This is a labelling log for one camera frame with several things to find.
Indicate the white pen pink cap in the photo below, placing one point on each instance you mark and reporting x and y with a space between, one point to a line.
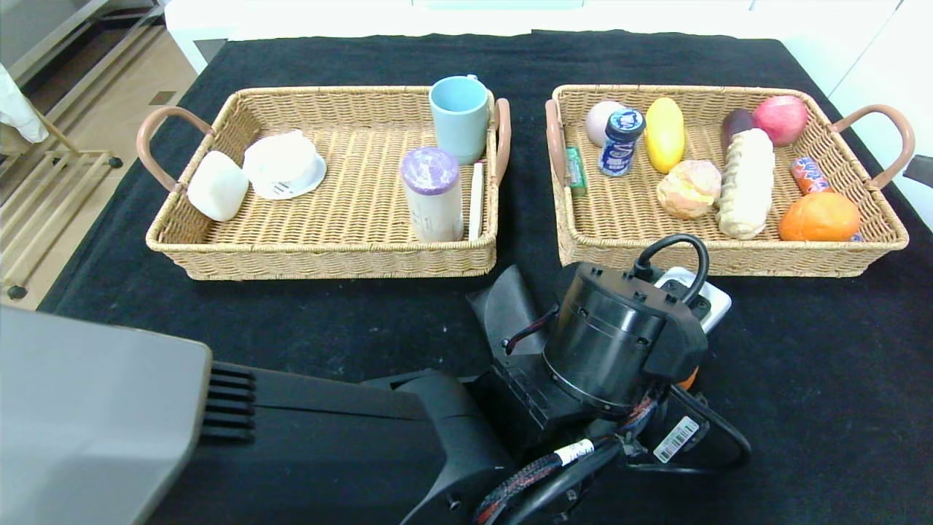
477 200

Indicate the red apple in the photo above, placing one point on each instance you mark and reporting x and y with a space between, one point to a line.
780 121

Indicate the grey low shelf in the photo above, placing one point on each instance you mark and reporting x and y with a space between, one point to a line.
44 22

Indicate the black glasses case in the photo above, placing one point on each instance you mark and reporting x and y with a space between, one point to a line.
510 306

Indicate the light blue mug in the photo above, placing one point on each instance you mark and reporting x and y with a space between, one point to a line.
459 124

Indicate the orange red candy pack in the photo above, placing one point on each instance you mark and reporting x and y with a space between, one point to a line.
810 176

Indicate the white table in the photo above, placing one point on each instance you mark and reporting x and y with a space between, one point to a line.
204 18

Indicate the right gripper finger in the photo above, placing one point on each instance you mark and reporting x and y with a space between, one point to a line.
922 171

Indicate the purple topped bag roll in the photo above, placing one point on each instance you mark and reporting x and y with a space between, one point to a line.
432 197

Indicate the green gum pack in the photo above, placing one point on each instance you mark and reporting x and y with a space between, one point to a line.
576 172

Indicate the wicker basket holding mug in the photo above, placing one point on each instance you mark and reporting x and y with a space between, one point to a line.
350 211

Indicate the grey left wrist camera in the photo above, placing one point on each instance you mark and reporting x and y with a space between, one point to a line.
718 302

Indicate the white soap bar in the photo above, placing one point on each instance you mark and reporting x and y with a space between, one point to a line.
217 186

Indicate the purple eggplant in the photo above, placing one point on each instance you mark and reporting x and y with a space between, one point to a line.
736 122

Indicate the pale pink egg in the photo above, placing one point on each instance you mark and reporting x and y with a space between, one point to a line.
599 124

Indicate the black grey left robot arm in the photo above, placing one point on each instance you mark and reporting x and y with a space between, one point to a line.
328 452

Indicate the ridged long bread loaf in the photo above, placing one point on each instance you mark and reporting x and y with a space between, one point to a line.
747 182

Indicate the brass floor socket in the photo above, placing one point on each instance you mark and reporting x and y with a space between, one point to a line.
162 98

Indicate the yellow mango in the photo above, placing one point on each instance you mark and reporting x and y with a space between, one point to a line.
665 135

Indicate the blue gum bottle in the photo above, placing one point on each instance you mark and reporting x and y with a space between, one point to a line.
621 142

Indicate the wooden wheeled rack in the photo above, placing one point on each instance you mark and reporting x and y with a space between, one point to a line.
44 189

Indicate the plain orange fruit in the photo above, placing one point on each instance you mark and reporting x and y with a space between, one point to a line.
820 217

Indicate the wicker basket holding food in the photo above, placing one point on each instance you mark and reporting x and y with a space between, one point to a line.
627 219

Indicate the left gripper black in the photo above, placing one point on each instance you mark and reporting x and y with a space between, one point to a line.
678 437

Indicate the white round lid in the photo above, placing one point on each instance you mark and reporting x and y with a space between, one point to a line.
280 164

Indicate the mandarin orange with green stem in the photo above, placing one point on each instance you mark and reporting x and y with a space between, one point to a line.
689 379

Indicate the white hanging cloth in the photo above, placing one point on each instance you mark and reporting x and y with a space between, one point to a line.
18 109

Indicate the round cream puff bun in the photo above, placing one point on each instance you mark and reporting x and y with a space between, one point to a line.
689 189

